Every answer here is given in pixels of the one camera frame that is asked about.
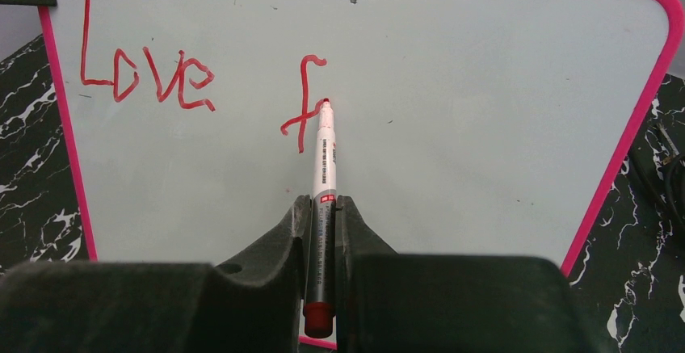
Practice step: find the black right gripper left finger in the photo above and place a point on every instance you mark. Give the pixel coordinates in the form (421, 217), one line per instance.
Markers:
(248, 303)

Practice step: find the pink framed whiteboard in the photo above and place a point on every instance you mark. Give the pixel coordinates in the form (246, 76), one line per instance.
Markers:
(463, 126)

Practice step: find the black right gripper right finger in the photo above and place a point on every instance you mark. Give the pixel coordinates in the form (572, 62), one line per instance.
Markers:
(392, 302)

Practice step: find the white red whiteboard marker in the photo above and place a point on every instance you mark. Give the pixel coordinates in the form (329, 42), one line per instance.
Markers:
(319, 286)

